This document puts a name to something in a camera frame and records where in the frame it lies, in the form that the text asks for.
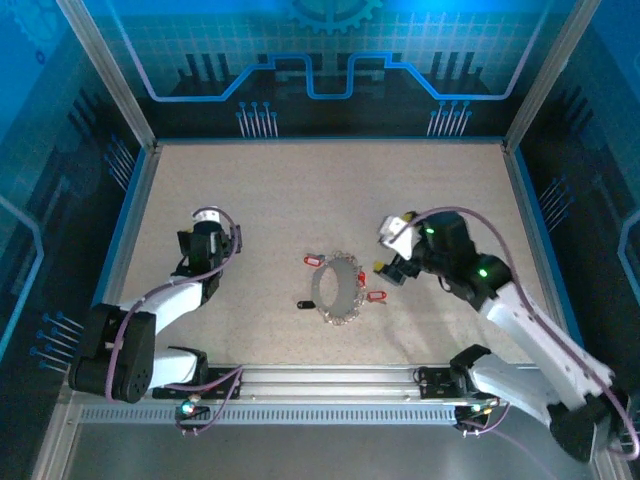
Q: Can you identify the grey keyring strap with rings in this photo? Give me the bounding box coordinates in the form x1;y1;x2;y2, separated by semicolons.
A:
308;248;372;327

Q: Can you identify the blue table edge strip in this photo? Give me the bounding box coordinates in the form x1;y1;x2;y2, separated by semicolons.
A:
155;135;506;147

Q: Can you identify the grey metal front tray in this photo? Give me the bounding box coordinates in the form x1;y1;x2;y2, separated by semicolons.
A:
64;424;601;480

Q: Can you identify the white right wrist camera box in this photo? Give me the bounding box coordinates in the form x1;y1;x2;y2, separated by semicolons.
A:
376;213;422;262

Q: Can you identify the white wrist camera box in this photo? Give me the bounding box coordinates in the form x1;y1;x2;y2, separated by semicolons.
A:
376;213;422;262
192;207;224;227

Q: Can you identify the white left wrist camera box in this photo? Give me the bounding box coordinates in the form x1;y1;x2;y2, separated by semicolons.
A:
192;207;224;227

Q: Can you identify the aluminium table side rail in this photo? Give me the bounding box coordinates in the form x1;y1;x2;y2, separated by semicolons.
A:
29;142;162;480
501;142;634;480

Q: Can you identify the aluminium mounting rail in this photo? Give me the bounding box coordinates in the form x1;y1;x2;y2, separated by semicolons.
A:
238;364;422;401

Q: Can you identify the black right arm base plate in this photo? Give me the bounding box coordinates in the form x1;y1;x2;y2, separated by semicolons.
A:
414;367;501;401

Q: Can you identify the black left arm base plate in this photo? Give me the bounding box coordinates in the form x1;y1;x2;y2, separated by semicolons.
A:
152;367;245;401

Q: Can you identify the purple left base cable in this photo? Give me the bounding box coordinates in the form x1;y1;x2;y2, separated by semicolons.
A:
174;372;245;436

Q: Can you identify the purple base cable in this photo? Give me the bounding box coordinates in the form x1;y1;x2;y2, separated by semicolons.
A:
457;397;557;480
174;372;245;436

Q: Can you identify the slotted grey cable duct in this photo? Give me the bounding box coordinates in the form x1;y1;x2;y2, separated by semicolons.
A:
79;405;459;426

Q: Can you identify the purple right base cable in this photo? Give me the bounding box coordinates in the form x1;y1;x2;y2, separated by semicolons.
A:
457;397;557;480

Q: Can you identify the aluminium frame post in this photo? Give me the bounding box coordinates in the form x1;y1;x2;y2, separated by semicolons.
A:
501;0;602;152
55;0;162;152

